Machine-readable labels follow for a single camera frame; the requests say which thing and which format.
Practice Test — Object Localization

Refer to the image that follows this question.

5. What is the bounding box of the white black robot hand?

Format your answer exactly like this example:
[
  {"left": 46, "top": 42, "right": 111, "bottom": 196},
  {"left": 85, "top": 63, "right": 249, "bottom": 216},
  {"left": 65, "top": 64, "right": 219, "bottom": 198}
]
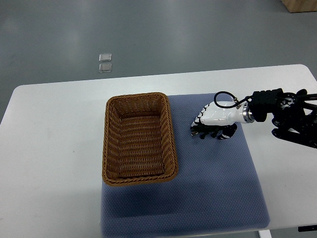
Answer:
[{"left": 191, "top": 101, "right": 255, "bottom": 140}]

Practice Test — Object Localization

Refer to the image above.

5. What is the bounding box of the dark toy crocodile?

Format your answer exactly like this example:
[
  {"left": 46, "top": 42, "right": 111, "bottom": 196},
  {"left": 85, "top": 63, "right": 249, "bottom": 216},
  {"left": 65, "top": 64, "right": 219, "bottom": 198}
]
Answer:
[{"left": 190, "top": 124, "right": 222, "bottom": 139}]

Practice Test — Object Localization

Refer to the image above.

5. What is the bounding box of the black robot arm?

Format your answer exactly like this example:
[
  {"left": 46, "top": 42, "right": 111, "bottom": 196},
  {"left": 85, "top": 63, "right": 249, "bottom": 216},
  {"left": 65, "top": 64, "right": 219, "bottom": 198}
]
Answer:
[{"left": 248, "top": 88, "right": 317, "bottom": 148}]

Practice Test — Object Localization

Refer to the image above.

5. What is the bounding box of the brown wicker basket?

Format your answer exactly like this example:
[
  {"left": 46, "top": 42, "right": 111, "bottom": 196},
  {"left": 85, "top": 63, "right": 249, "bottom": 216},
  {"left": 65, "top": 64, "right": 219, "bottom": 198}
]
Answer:
[{"left": 102, "top": 92, "right": 178, "bottom": 186}]

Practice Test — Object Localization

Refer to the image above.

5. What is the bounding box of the blue-grey fabric mat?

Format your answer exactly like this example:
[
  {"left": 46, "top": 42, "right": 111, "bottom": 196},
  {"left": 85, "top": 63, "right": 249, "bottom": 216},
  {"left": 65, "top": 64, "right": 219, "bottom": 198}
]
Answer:
[{"left": 101, "top": 94, "right": 270, "bottom": 238}]

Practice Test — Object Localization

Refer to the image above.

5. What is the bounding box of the lower metal floor plate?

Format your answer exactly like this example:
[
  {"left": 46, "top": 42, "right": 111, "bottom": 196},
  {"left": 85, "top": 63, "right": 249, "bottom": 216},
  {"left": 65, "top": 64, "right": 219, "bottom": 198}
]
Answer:
[{"left": 99, "top": 62, "right": 112, "bottom": 73}]

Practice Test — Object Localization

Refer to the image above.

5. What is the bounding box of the metal floor plate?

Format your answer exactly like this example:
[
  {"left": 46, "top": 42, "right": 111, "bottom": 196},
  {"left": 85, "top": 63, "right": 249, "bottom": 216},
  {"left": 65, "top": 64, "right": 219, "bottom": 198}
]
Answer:
[
  {"left": 99, "top": 62, "right": 112, "bottom": 73},
  {"left": 99, "top": 53, "right": 112, "bottom": 62}
]

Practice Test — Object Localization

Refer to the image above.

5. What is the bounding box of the upper metal floor plate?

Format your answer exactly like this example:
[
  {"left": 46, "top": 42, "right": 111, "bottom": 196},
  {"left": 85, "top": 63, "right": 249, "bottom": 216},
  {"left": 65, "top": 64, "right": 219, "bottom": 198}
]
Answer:
[{"left": 99, "top": 53, "right": 112, "bottom": 62}]

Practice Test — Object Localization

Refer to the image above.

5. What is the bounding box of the white table leg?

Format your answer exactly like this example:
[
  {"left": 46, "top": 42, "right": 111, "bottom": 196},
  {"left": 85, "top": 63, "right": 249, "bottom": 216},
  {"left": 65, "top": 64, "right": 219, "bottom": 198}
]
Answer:
[{"left": 258, "top": 230, "right": 272, "bottom": 238}]

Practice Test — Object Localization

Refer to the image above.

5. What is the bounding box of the wooden box corner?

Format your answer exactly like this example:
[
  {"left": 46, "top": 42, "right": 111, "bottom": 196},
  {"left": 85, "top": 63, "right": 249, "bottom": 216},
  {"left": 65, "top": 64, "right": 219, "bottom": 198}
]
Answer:
[{"left": 281, "top": 0, "right": 317, "bottom": 13}]

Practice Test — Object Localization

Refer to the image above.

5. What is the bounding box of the black table control panel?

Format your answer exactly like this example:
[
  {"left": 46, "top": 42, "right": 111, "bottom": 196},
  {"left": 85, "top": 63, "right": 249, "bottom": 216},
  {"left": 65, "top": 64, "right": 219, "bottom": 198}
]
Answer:
[{"left": 298, "top": 225, "right": 317, "bottom": 232}]

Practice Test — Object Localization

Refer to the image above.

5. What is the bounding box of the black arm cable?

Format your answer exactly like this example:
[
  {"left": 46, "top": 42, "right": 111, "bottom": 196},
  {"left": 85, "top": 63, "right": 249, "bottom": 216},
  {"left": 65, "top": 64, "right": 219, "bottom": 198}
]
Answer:
[{"left": 214, "top": 90, "right": 253, "bottom": 109}]

